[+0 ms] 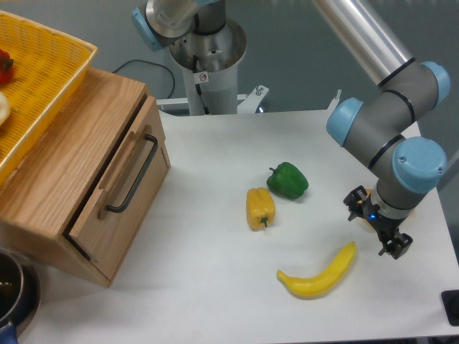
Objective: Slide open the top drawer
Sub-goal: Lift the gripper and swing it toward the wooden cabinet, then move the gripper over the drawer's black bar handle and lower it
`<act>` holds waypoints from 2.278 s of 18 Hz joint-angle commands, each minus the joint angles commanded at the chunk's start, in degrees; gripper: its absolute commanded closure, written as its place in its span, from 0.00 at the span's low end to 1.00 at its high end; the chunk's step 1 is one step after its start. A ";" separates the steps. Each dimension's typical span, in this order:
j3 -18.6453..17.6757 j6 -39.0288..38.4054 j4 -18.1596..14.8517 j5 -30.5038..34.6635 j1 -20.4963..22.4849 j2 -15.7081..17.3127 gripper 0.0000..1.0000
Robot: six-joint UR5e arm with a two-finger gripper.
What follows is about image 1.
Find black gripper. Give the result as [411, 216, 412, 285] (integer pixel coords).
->
[344, 186, 412, 259]

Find wooden top drawer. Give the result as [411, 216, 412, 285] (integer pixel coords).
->
[70, 96, 170, 275]

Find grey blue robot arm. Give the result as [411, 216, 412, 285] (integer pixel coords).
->
[132, 1, 450, 258]

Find wooden drawer cabinet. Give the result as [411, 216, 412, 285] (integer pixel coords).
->
[1, 68, 155, 286]

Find baked pastry slice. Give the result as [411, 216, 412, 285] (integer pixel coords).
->
[361, 188, 417, 234]

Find yellow banana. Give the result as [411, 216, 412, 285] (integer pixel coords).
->
[276, 242, 357, 299]

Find green bell pepper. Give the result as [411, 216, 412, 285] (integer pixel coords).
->
[266, 162, 309, 200]

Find black square table fixture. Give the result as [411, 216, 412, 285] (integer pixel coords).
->
[441, 290, 459, 327]

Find yellow bell pepper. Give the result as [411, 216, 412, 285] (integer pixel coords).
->
[246, 187, 275, 231]

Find dark metal pot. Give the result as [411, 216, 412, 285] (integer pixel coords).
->
[1, 249, 41, 338]

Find yellow plastic basket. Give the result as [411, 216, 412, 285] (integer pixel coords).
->
[1, 11, 98, 180]

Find white round object in basket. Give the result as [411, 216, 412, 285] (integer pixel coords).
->
[0, 92, 11, 125]

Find red bell pepper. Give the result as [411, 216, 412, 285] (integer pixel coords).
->
[0, 50, 14, 84]

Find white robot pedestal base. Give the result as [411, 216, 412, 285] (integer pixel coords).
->
[169, 18, 247, 116]

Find black cable on floor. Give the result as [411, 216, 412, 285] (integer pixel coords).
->
[111, 59, 176, 100]

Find blue pot handle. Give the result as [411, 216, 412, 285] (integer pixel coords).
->
[0, 322, 18, 344]

